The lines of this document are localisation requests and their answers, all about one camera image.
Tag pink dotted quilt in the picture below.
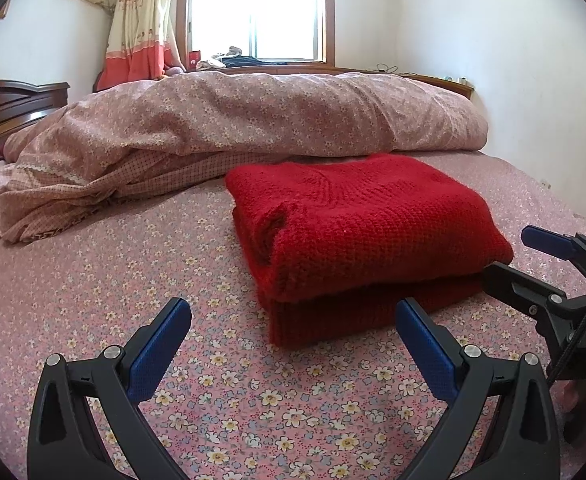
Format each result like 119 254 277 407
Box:
0 71 490 244

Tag red knitted sweater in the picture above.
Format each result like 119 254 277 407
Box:
224 154 515 349

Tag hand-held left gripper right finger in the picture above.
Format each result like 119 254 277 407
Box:
395 297 560 480

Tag person's right hand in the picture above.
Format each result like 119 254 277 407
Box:
556 377 586 443

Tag wooden framed window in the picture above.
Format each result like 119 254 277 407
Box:
177 0 339 67

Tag cream and red curtain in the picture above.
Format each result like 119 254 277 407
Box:
95 0 185 93

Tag wooden window ledge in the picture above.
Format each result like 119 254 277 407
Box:
223 62 475 102

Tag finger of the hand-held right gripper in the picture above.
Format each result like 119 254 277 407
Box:
520 225 586 291
482 261 581 348

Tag black cable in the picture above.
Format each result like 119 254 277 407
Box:
546 255 586 383

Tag pink floral bed sheet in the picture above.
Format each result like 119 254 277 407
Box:
0 150 586 480

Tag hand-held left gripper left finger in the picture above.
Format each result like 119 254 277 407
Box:
27 297 193 480

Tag clothes on window sill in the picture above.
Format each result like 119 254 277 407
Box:
195 46 266 71

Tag dark wooden headboard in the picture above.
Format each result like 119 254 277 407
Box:
0 80 70 162

